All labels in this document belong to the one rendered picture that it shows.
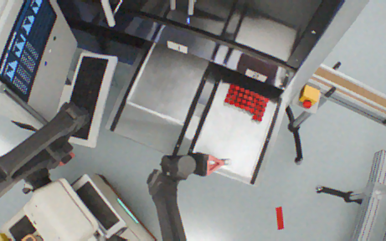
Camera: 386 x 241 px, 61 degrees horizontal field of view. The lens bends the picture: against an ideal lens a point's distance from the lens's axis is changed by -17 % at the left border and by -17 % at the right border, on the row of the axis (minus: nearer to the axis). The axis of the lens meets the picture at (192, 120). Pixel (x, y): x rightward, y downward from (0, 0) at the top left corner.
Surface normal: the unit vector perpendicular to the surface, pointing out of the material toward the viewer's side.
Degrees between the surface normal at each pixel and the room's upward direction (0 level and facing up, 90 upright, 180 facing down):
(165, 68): 0
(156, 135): 0
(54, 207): 42
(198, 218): 0
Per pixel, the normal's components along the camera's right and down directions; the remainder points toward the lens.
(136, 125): 0.02, -0.25
